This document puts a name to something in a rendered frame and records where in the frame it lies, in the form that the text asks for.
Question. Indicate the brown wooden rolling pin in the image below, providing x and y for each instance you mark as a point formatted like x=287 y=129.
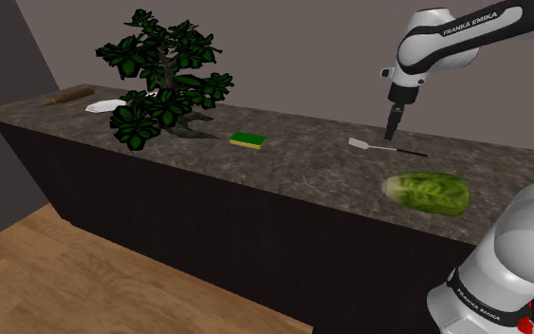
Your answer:
x=70 y=96

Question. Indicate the green leafy potted plant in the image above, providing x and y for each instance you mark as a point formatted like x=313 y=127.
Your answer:
x=167 y=78

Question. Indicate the green and yellow sponge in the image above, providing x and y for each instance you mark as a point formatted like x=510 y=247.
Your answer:
x=247 y=140

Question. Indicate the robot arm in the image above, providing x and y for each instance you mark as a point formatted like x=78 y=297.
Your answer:
x=437 y=44

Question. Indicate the dark kitchen counter cabinet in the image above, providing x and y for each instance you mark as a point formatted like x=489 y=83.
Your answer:
x=229 y=240

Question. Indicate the green lettuce head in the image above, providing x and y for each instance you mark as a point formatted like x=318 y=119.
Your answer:
x=428 y=193

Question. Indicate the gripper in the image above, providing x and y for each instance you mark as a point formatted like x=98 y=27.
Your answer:
x=402 y=95

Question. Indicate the white flat dish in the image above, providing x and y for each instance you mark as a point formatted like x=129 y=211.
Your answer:
x=104 y=106

